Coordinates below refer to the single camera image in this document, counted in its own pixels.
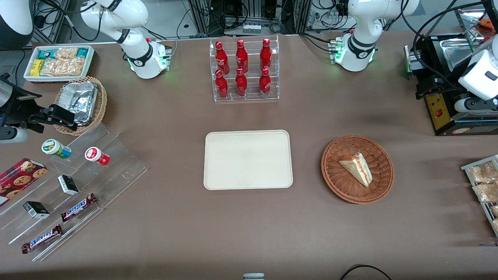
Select small clear cracker bag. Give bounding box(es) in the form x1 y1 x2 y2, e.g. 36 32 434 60
54 47 79 60

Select black food warmer machine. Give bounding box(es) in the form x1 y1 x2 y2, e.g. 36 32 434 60
404 6 498 137

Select red lid cup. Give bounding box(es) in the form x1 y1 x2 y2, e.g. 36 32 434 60
85 147 111 167

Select black cable loop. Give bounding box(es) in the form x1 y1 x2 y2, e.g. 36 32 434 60
339 264 393 280

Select silver foil containers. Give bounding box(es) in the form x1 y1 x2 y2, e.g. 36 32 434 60
59 81 98 126

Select triangular sandwich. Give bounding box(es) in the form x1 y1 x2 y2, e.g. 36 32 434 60
338 153 373 187

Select white snack bin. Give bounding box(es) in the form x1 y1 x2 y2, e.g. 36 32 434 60
23 45 95 84

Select beige rectangular tray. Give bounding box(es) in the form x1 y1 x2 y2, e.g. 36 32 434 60
203 130 293 191

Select red cookie box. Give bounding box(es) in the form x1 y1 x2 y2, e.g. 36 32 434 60
0 158 48 207

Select round brown wicker basket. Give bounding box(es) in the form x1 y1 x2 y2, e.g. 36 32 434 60
321 135 395 205

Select yellow snack packet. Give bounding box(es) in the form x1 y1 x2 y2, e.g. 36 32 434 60
30 59 46 77

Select red soda bottle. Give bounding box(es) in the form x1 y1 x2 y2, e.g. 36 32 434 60
215 70 229 99
235 68 248 97
235 39 249 74
259 68 272 96
260 38 272 72
215 41 230 75

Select clear acrylic bottle rack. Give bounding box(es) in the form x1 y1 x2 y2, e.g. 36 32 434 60
209 35 280 102

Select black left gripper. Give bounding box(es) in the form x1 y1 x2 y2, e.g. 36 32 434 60
415 75 468 100

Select large clear cracker bag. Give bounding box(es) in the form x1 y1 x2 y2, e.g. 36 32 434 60
40 57 86 77

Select snickers chocolate bar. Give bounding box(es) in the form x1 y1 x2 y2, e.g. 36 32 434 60
21 224 63 254
61 193 98 222

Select steel warmer pan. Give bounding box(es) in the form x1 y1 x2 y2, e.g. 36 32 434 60
439 37 478 74

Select tan wicker basket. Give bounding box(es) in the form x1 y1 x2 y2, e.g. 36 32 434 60
54 76 108 136

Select small black box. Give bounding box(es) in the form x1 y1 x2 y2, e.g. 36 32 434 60
58 175 80 196
23 201 51 219

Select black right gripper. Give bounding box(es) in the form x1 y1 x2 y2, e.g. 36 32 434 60
4 96 77 134

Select clear acrylic step display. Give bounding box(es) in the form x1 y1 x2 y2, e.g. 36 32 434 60
0 124 148 262

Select tray of packaged snacks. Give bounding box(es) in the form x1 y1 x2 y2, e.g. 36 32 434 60
461 155 498 238

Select clear bag of snacks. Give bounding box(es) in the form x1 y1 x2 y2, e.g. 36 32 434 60
473 182 498 203
468 161 498 184

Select green lid cup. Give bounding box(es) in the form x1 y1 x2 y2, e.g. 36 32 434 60
42 139 72 159

